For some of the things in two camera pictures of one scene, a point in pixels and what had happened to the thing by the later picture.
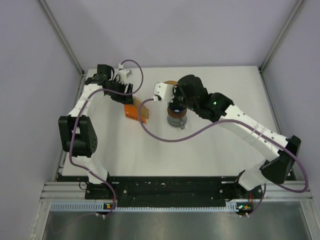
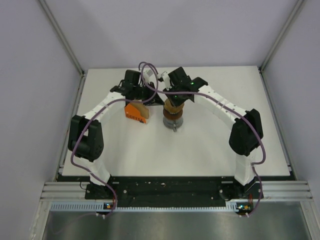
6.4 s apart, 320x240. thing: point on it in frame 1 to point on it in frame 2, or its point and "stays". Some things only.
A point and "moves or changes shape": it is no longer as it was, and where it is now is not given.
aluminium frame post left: x=62 y=35 stays
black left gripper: x=125 y=99 to x=155 y=100
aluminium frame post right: x=282 y=34 stays
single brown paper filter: x=172 y=82 moves or changes shape
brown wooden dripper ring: x=176 y=114 moves or changes shape
